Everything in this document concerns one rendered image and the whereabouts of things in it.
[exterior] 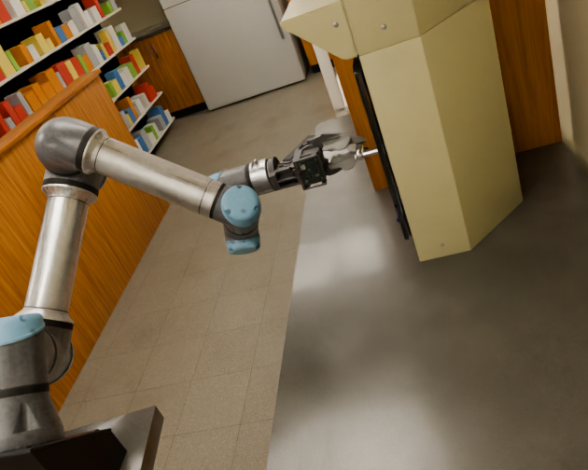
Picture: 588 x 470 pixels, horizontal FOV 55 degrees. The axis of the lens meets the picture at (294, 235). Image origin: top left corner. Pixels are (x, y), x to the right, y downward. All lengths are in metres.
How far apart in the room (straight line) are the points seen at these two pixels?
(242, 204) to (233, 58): 5.22
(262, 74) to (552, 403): 5.57
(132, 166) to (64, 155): 0.13
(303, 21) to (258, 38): 5.11
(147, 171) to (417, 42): 0.55
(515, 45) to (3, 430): 1.31
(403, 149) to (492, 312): 0.35
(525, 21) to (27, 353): 1.25
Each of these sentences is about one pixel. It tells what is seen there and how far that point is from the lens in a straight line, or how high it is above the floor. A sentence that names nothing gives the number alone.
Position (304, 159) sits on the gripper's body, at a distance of 1.18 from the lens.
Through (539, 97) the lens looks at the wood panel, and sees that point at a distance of 1.55.
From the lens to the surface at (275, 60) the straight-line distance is 6.19.
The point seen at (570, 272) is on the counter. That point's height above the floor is 0.94.
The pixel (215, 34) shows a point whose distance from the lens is 6.23.
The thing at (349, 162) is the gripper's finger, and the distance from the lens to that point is 1.23.
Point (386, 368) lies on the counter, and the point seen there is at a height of 0.94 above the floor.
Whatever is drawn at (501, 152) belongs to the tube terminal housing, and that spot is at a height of 1.09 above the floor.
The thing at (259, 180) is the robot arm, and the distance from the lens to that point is 1.23.
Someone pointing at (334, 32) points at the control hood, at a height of 1.46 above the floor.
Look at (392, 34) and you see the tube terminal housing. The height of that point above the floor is 1.43.
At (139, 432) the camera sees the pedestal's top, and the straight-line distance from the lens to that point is 1.21.
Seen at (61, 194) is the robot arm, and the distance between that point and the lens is 1.29.
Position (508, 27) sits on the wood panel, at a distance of 1.48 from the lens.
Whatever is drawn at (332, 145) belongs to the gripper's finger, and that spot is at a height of 1.22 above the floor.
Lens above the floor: 1.69
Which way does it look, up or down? 29 degrees down
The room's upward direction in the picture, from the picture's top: 23 degrees counter-clockwise
